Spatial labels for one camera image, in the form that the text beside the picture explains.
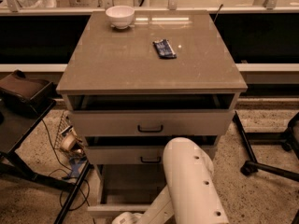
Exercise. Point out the grey drawer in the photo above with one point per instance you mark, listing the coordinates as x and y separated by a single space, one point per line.
133 123
126 150
127 188

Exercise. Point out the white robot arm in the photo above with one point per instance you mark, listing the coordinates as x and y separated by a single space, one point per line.
189 196

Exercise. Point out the grey drawer cabinet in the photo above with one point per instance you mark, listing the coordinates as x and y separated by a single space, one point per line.
120 70

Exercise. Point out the blue snack packet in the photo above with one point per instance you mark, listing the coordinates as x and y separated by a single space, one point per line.
164 49

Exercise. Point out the tape roll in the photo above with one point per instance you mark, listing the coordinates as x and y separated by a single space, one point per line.
68 142

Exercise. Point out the white bowl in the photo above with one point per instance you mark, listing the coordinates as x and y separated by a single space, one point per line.
120 16

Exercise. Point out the black side table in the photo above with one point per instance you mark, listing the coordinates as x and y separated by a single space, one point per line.
14 128

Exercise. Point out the brown box on table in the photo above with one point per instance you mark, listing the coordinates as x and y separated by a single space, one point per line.
25 95

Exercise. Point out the black chair base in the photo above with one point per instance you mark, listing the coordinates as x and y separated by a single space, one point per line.
268 188

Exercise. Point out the wire basket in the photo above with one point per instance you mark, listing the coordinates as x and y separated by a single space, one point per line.
64 128

